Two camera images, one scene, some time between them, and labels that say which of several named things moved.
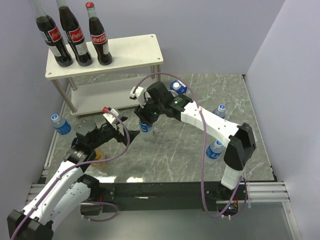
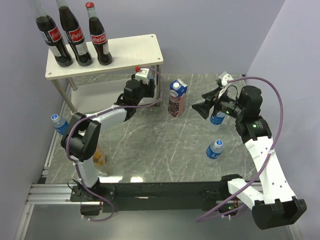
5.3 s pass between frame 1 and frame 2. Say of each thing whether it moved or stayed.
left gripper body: moved
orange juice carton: stayed
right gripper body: moved
